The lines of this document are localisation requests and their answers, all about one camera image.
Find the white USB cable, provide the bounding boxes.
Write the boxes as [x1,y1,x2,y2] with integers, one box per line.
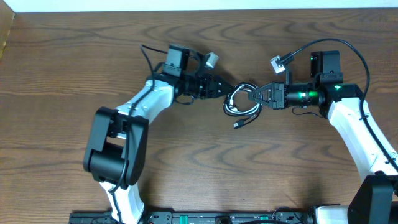
[224,83,261,114]

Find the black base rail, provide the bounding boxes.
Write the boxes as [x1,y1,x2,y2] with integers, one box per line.
[68,208,318,224]

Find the black USB cable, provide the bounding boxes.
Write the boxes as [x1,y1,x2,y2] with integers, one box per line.
[222,82,264,130]

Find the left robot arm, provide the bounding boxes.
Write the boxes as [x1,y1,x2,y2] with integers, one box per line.
[83,44,233,223]

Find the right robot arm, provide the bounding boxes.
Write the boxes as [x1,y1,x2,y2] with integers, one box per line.
[248,50,397,223]

